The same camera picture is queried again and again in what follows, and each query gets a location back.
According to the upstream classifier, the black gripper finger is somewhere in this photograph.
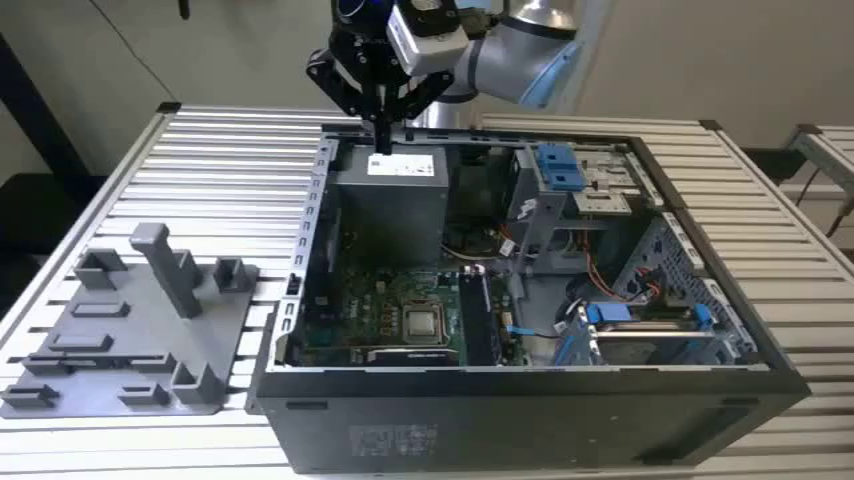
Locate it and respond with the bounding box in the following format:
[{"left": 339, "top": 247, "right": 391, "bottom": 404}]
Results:
[
  {"left": 383, "top": 72, "right": 457, "bottom": 154},
  {"left": 306, "top": 47, "right": 386, "bottom": 154}
]

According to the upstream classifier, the blue plastic drive latch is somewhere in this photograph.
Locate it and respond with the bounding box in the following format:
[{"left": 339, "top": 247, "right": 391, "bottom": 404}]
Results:
[{"left": 537, "top": 143, "right": 586, "bottom": 192}]

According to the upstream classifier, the grey power supply unit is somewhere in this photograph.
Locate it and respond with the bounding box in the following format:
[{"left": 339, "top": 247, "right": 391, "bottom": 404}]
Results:
[{"left": 330, "top": 144, "right": 450, "bottom": 266}]

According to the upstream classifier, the green motherboard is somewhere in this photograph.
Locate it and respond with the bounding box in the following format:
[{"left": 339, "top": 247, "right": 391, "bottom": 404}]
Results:
[{"left": 293, "top": 267, "right": 529, "bottom": 369}]

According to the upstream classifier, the silver CPU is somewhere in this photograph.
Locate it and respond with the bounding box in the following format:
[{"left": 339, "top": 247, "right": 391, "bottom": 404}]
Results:
[{"left": 406, "top": 309, "right": 442, "bottom": 339}]

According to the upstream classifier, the grey perforated metal cage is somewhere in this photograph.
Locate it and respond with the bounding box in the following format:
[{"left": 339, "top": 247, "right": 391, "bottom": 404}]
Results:
[{"left": 613, "top": 214, "right": 760, "bottom": 361}]

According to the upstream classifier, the hard disk in blue carrier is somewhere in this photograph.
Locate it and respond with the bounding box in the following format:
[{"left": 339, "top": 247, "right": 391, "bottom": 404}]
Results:
[{"left": 557, "top": 302, "right": 729, "bottom": 366}]

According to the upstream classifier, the black graphics card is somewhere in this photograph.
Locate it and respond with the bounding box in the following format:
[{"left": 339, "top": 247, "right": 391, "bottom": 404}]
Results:
[{"left": 365, "top": 347, "right": 462, "bottom": 367}]

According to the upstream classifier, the black box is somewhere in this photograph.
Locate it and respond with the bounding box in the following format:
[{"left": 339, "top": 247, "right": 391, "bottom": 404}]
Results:
[{"left": 740, "top": 147, "right": 806, "bottom": 187}]

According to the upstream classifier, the grey plastic parts rack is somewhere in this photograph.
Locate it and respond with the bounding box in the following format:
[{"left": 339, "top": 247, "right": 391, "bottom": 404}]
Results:
[{"left": 0, "top": 223, "right": 262, "bottom": 421}]

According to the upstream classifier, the neighbouring metal slat table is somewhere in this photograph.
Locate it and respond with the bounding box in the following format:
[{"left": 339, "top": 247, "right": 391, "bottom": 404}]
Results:
[{"left": 780, "top": 123, "right": 854, "bottom": 201}]

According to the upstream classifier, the black open PC case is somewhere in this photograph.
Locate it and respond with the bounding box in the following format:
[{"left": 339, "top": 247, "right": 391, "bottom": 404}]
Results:
[{"left": 243, "top": 123, "right": 814, "bottom": 475}]

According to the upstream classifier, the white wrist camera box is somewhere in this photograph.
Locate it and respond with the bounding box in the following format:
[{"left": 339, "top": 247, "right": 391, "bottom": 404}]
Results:
[{"left": 385, "top": 0, "right": 470, "bottom": 77}]

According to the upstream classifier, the grey metal drive bracket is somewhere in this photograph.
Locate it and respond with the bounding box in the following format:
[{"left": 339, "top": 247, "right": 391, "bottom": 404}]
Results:
[{"left": 506, "top": 142, "right": 662, "bottom": 274}]

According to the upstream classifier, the black wire bundle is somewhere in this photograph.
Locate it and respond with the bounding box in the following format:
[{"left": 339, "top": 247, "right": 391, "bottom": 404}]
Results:
[{"left": 441, "top": 222, "right": 533, "bottom": 261}]

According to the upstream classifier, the orange wire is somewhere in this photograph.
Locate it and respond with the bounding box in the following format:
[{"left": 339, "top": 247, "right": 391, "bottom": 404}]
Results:
[{"left": 578, "top": 229, "right": 660, "bottom": 302}]

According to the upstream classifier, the black desk frame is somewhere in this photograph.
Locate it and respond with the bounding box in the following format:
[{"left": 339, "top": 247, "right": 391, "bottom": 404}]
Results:
[{"left": 0, "top": 32, "right": 106, "bottom": 261}]

